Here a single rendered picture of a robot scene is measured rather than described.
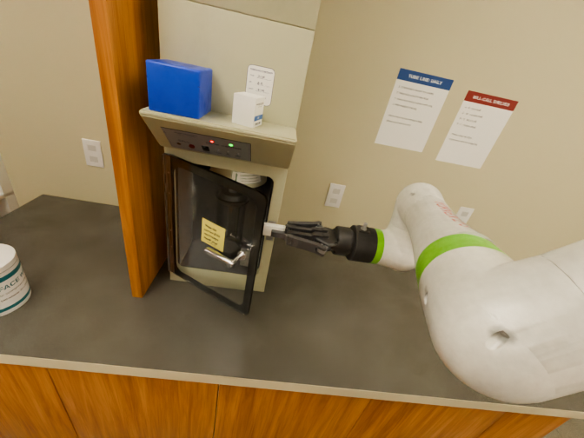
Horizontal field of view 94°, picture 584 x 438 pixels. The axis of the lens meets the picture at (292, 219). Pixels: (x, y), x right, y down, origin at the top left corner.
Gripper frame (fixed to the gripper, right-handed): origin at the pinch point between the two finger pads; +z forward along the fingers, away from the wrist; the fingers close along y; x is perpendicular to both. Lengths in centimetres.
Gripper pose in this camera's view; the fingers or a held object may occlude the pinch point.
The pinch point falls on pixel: (270, 229)
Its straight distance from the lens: 68.4
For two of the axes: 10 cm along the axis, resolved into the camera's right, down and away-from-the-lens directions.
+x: -1.9, 8.4, 5.0
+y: 0.1, 5.1, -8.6
